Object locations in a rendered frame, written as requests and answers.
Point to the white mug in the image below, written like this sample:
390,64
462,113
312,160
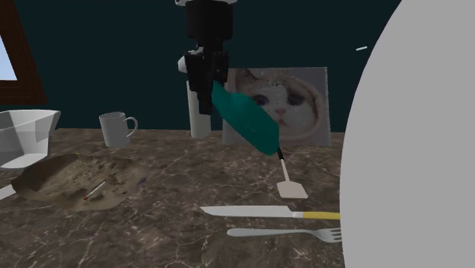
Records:
114,130

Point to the white pen with red tip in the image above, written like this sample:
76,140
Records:
94,190

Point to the white flat object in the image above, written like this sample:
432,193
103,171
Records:
6,192

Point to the white angular container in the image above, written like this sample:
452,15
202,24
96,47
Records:
26,130

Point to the cat picture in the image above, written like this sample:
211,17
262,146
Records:
297,100

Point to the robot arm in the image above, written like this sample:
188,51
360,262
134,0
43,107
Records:
408,148

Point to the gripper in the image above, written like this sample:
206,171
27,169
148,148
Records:
209,20

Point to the window with brown frame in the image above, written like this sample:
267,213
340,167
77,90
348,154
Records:
22,74

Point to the tall white cylinder bottle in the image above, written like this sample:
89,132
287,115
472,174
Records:
199,124

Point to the brown rough dish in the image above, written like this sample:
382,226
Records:
63,178

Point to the silver fork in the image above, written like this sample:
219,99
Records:
274,232

